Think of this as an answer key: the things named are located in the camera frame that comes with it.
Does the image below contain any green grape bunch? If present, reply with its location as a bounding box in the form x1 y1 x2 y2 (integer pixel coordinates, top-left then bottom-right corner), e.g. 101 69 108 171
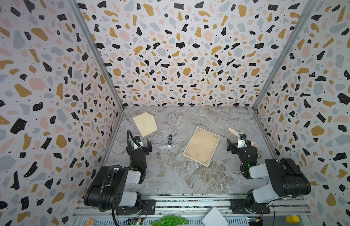
151 215 189 226

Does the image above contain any wooden stamp handle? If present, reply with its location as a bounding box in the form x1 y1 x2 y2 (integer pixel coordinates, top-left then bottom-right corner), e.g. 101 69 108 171
228 128 259 148

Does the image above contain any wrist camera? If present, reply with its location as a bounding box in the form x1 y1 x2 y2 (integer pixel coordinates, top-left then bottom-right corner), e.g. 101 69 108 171
237 133 247 149
133 136 143 149

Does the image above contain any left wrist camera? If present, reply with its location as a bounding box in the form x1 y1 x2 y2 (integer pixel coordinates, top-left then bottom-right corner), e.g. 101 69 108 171
133 136 143 149

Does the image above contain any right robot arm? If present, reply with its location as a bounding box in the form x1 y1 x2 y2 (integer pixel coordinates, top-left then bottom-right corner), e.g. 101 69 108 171
227 134 311 214

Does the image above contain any small wooden block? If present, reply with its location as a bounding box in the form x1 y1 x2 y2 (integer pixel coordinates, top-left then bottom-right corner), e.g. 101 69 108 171
85 218 95 226

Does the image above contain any right aluminium corner post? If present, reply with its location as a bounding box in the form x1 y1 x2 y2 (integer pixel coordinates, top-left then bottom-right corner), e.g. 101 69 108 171
252 0 317 112

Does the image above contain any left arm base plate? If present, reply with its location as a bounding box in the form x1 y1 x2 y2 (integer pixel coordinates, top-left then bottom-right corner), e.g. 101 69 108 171
116 199 156 217

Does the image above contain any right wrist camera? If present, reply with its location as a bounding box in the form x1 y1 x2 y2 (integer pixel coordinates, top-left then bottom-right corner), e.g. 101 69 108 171
237 133 247 149

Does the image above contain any small circuit board left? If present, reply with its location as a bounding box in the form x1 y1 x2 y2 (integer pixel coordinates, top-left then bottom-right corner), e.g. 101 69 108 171
125 218 144 226

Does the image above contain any small circuit board right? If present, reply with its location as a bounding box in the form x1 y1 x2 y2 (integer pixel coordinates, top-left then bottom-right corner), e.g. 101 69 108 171
247 217 263 226

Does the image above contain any yellow cylinder object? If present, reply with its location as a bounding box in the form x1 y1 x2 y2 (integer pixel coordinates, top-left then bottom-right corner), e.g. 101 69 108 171
286 215 300 224

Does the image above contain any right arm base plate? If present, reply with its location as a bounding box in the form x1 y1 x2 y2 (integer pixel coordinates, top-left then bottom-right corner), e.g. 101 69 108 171
230 199 271 214

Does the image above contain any left aluminium corner post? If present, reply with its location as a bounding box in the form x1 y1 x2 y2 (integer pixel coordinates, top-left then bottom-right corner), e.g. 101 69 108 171
68 0 124 112

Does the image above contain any beige letter with ornate border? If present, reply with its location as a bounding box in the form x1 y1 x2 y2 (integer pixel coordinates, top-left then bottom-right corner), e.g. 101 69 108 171
182 127 221 167

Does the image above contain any small circuit board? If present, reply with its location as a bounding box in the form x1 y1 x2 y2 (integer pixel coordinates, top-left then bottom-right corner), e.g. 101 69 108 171
125 218 144 226
247 217 263 226

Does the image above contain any aluminium corner post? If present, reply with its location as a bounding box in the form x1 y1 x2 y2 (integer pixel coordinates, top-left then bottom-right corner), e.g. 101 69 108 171
252 0 317 112
68 0 124 112

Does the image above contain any cream yellow envelope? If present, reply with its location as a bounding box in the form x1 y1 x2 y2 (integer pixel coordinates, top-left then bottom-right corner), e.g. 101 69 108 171
133 112 158 137

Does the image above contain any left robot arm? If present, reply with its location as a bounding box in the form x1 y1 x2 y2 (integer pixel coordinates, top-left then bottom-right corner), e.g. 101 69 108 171
84 140 152 215

